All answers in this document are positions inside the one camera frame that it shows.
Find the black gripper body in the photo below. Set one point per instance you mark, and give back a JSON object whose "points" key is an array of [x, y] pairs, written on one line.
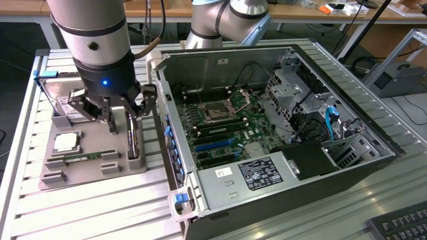
{"points": [[106, 77]]}

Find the graphics card with metal bracket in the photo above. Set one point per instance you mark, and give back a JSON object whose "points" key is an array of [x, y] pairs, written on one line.
{"points": [[132, 140]]}

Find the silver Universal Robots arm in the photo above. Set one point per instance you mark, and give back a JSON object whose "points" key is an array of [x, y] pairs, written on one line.
{"points": [[89, 25]]}

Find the hard disk in blue carrier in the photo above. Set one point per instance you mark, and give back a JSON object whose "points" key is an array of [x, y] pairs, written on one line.
{"points": [[56, 90]]}

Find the silver CPU chip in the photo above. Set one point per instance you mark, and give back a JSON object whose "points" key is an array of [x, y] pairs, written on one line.
{"points": [[66, 142]]}

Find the thin metal locking lever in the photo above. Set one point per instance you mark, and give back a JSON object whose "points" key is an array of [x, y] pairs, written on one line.
{"points": [[199, 95]]}

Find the grey plastic parts rack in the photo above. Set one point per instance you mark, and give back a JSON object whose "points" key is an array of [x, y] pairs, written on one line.
{"points": [[96, 147]]}

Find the black RAM slot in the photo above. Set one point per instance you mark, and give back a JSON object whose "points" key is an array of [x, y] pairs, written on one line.
{"points": [[209, 92], [209, 97]]}

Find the black office chair base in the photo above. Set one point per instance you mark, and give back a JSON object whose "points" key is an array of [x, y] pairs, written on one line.
{"points": [[137, 32]]}

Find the green RAM stick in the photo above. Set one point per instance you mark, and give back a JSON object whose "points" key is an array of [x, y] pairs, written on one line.
{"points": [[82, 157]]}

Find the CPU socket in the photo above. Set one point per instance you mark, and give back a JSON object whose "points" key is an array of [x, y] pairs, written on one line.
{"points": [[216, 112]]}

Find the long black expansion slot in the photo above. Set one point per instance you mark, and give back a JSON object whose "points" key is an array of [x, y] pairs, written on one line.
{"points": [[216, 157], [217, 162], [211, 139]]}

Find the black RAM stick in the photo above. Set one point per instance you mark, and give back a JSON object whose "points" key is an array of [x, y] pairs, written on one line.
{"points": [[223, 130]]}

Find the blue expansion slot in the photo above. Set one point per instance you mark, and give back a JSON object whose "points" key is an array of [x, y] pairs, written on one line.
{"points": [[215, 145]]}

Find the metal socket cover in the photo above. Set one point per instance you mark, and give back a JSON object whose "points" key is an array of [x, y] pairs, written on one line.
{"points": [[237, 101]]}

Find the green motherboard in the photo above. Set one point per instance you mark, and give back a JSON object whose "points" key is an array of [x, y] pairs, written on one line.
{"points": [[256, 125]]}

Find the silver finned heat sink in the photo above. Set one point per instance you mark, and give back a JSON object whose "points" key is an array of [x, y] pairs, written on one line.
{"points": [[255, 149]]}

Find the wooden top desk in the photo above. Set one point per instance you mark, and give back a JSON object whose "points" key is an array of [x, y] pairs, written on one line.
{"points": [[20, 7], [355, 18]]}

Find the blue case latch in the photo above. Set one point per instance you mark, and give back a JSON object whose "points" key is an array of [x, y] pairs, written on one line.
{"points": [[180, 198]]}

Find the tall silver disk bay cage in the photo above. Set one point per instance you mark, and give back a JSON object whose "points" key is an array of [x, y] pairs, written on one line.
{"points": [[283, 92]]}

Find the grey power supply unit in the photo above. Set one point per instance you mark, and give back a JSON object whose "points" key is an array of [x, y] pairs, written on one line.
{"points": [[216, 190]]}

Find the black plastic cover box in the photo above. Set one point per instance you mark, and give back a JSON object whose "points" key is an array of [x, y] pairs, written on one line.
{"points": [[307, 160]]}

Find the small orange box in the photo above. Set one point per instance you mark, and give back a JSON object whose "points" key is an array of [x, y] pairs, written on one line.
{"points": [[324, 9]]}

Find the low silver disk bay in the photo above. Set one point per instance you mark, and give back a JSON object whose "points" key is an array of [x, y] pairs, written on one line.
{"points": [[360, 145]]}

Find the black open PC case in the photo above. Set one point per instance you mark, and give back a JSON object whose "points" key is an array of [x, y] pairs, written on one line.
{"points": [[349, 180]]}

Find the black slanted pole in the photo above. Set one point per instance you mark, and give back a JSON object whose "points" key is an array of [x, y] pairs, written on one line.
{"points": [[364, 30]]}

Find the small white box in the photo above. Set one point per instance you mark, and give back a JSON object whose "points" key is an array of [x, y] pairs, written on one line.
{"points": [[356, 10]]}

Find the grey metal device box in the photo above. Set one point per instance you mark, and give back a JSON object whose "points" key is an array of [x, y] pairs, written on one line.
{"points": [[400, 82]]}

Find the black keyboard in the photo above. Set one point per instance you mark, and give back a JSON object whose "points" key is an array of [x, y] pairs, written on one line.
{"points": [[403, 225]]}

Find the aluminium profile frame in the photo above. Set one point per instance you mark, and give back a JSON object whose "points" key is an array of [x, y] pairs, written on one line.
{"points": [[400, 50]]}

